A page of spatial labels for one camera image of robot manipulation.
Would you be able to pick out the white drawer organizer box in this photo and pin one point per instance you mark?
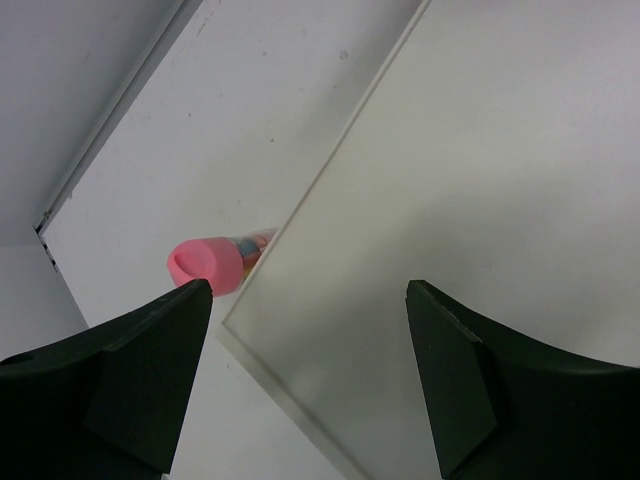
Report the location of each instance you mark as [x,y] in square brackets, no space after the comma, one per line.
[496,157]

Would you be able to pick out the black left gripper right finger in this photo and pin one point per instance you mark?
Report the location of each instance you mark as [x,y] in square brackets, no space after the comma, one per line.
[502,405]

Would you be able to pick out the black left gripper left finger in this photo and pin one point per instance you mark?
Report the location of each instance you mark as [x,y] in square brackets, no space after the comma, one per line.
[109,402]

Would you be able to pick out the pink capped glue stick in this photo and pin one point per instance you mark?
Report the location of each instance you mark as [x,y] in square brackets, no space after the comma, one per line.
[225,262]

